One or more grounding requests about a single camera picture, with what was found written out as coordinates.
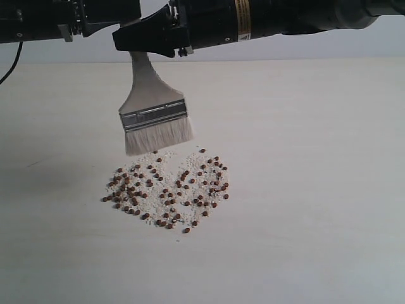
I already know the red beans and rice pile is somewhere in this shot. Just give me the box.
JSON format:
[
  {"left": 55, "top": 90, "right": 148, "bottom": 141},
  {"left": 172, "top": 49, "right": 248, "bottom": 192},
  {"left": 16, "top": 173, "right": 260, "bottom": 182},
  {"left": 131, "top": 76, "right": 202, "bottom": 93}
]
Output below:
[{"left": 100, "top": 148, "right": 230, "bottom": 234}]

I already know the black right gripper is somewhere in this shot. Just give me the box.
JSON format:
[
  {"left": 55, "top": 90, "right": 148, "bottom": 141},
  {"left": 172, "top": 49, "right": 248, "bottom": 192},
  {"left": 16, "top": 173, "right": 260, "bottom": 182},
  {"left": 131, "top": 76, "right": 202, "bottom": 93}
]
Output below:
[{"left": 113, "top": 1, "right": 335, "bottom": 58}]

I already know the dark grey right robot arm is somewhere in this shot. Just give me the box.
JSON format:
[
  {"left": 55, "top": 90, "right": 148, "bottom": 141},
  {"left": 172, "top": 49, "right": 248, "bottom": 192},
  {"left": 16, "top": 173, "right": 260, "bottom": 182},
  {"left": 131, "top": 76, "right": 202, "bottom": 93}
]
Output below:
[{"left": 113, "top": 0, "right": 404, "bottom": 58}]

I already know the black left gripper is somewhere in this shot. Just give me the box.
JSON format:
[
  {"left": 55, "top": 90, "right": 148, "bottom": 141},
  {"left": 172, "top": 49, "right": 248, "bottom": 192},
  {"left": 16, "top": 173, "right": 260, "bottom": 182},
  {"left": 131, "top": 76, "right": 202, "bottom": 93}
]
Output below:
[{"left": 1, "top": 0, "right": 141, "bottom": 42}]

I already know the white paint brush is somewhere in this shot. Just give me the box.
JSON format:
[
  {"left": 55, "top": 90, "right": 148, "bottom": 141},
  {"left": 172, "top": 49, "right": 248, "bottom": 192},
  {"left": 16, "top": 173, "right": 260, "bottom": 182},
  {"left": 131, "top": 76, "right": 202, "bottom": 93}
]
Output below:
[{"left": 118, "top": 52, "right": 194, "bottom": 156}]

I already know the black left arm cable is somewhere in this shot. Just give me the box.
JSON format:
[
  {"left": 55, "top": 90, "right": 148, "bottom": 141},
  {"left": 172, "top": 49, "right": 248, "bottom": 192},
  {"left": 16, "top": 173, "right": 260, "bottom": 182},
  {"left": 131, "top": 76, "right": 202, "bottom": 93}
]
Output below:
[{"left": 0, "top": 41, "right": 25, "bottom": 85}]

